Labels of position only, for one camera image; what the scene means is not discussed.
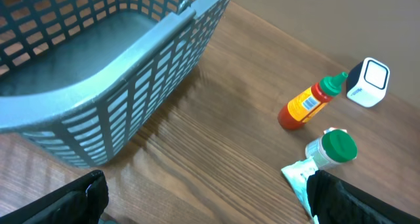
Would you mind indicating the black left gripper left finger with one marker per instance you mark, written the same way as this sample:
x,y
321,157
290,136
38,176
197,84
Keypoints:
x,y
81,201

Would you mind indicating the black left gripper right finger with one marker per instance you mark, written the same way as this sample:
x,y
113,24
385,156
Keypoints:
x,y
335,201

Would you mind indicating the teal white sachet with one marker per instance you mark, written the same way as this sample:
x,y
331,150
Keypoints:
x,y
297,175

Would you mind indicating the green lid white jar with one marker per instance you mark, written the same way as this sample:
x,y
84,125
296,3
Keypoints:
x,y
332,149

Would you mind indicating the red sauce bottle green cap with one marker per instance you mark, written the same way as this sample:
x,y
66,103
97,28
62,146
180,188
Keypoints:
x,y
301,109

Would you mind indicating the white barcode scanner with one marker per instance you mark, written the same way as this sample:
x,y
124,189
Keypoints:
x,y
367,82

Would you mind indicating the grey plastic mesh basket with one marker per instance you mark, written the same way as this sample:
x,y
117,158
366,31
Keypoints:
x,y
80,77

